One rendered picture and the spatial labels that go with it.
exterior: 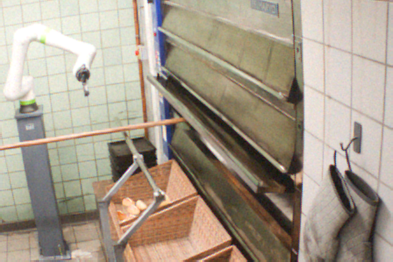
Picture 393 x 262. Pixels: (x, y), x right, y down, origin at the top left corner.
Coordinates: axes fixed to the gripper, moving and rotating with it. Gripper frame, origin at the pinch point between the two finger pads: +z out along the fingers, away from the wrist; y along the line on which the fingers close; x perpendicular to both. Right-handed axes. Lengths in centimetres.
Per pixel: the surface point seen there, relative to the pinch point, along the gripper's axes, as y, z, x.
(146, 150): 58, -28, -37
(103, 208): 58, 48, 2
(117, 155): 58, -26, -16
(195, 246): 89, 54, -45
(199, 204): 67, 45, -51
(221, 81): -9, 73, -58
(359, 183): -10, 199, -57
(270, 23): -45, 135, -58
